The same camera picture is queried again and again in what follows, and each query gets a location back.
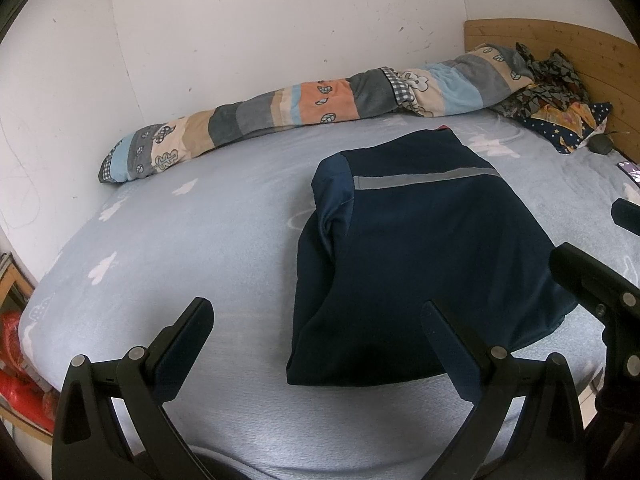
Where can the red plastic bag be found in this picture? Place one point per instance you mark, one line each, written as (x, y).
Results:
(20, 385)

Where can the dark patterned cloth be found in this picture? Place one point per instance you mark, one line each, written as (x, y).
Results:
(555, 75)

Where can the rolled patchwork quilt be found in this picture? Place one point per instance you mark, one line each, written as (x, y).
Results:
(325, 102)

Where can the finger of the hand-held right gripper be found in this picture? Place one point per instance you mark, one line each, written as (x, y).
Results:
(627, 217)
(585, 270)

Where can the wooden headboard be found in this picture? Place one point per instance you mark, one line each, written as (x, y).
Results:
(600, 55)

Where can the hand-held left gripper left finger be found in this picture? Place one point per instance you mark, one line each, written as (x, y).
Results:
(180, 355)

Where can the smartphone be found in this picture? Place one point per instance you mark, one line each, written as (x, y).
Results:
(630, 170)

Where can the dark grey round object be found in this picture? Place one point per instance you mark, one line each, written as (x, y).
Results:
(600, 145)

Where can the navy star-print cloth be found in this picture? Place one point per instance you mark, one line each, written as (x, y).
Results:
(560, 125)

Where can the light blue bed sheet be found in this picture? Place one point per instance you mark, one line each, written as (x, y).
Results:
(200, 240)

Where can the navy blue jacket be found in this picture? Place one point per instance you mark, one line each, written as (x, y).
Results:
(425, 260)

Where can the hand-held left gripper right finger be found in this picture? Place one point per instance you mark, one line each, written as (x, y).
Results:
(450, 345)

